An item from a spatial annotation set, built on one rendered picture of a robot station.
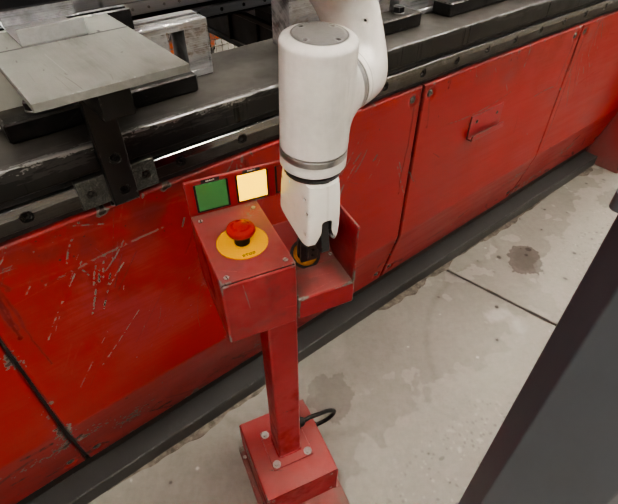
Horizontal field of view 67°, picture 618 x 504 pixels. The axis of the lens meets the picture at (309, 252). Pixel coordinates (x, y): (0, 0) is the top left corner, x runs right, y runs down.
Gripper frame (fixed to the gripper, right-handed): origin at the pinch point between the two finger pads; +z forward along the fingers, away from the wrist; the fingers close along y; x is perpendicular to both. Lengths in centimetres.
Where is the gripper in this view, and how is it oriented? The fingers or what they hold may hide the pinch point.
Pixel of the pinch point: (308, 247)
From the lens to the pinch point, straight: 71.0
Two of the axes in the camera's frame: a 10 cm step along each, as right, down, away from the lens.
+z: -0.3, 6.9, 7.3
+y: 4.1, 6.7, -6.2
